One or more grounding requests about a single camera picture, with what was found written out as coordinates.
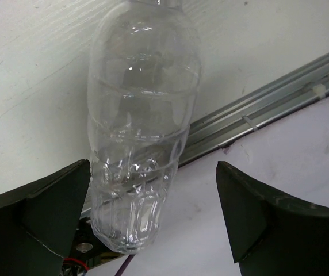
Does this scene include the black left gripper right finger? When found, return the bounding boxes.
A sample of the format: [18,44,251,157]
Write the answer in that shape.
[216,162,329,275]

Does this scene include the aluminium table edge rail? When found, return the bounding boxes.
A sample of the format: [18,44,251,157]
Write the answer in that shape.
[79,43,329,222]

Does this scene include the clear unlabelled plastic bottle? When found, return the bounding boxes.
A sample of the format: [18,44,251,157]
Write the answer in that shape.
[87,1,202,255]

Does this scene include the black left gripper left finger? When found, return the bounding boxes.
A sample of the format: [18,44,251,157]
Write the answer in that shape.
[0,159,90,275]

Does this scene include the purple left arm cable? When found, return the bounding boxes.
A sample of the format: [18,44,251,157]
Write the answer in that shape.
[115,254,135,276]

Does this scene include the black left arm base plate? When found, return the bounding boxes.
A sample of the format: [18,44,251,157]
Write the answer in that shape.
[60,218,123,275]

